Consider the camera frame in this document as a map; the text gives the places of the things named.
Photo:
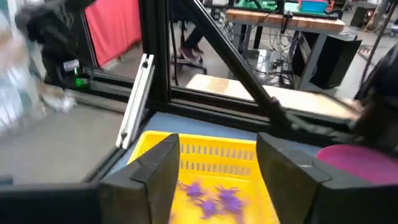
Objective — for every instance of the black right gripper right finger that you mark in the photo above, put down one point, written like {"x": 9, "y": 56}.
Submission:
{"x": 295, "y": 193}

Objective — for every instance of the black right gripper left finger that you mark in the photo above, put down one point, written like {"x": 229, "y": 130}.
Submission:
{"x": 140, "y": 193}

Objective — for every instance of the purple plastic spider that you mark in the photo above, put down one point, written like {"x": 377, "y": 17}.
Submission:
{"x": 208, "y": 208}
{"x": 228, "y": 193}
{"x": 234, "y": 205}
{"x": 194, "y": 189}

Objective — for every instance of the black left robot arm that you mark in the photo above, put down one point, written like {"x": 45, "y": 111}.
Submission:
{"x": 382, "y": 93}

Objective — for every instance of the black background robot arm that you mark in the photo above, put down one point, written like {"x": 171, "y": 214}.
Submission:
{"x": 53, "y": 34}

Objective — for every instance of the pink round plastic bowl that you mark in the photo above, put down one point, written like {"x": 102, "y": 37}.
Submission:
{"x": 357, "y": 161}

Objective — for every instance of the silver aluminium extrusion bar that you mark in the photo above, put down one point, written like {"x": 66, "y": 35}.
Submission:
{"x": 135, "y": 102}

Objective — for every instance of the yellow perforated plastic basket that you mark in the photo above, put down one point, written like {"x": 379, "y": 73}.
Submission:
{"x": 217, "y": 143}

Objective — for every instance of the wooden table side board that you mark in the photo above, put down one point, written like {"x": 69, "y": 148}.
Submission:
{"x": 295, "y": 98}

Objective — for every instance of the black chair base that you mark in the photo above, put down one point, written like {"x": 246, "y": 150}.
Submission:
{"x": 191, "y": 66}

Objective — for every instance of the black computer case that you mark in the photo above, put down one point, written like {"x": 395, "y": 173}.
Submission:
{"x": 334, "y": 59}

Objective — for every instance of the red fabric partition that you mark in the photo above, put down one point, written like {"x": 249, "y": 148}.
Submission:
{"x": 112, "y": 28}

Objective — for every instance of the wooden top work table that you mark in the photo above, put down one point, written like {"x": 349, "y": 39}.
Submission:
{"x": 289, "y": 21}

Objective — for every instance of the black stand pole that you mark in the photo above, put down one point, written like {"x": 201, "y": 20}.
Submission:
{"x": 377, "y": 40}

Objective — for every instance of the blue bin with pink rim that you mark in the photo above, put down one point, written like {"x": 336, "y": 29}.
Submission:
{"x": 312, "y": 5}

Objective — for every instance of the green items on table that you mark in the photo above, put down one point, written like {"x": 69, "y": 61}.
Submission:
{"x": 255, "y": 4}

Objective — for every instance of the black table frame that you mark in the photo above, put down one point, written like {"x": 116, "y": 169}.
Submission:
{"x": 155, "y": 46}

